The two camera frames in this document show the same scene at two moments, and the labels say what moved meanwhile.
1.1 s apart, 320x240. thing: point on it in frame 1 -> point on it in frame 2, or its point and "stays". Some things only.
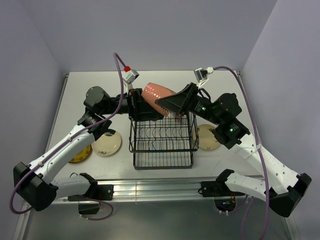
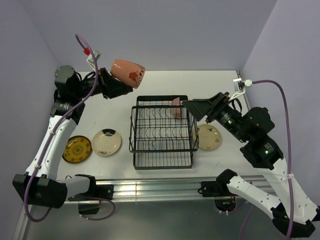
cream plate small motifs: [206, 139] stays
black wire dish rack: [164, 144] stays
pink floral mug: [152, 92] -> [128, 72]
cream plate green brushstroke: [107, 145] stays
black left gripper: [138, 107] -> [110, 87]
